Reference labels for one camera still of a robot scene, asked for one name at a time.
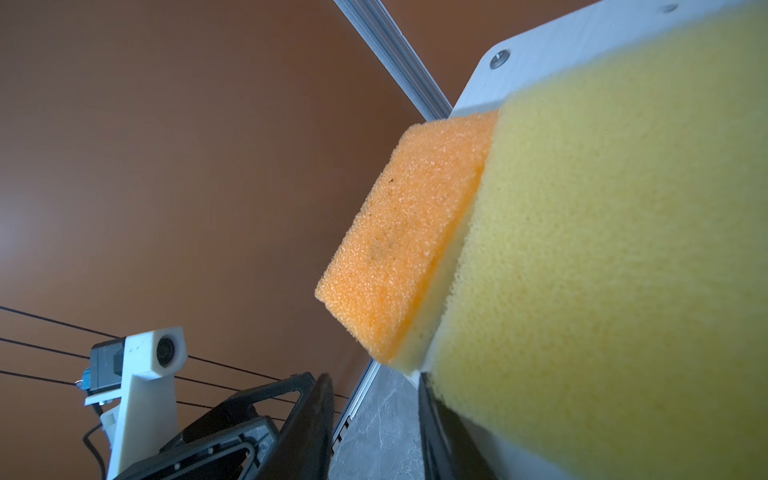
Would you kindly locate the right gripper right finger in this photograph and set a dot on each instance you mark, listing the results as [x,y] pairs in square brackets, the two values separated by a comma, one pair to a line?
[449,452]

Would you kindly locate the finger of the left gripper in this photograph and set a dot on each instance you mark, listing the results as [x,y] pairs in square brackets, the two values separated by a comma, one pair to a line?
[236,452]
[240,407]

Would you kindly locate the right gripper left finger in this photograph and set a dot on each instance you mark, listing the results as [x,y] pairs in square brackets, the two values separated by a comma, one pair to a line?
[304,450]

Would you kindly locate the orange sponge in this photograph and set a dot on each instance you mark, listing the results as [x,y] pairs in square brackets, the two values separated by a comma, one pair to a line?
[389,278]

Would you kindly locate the yellow sponge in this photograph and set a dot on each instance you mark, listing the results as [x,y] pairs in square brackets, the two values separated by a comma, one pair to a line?
[609,311]

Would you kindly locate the white two-tier shelf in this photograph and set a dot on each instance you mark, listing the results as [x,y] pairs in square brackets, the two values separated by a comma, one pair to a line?
[578,37]

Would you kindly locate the aluminium front rail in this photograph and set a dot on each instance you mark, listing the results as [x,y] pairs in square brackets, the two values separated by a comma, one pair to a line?
[354,404]

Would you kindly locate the left aluminium corner post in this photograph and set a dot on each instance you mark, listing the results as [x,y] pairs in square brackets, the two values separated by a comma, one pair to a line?
[380,32]

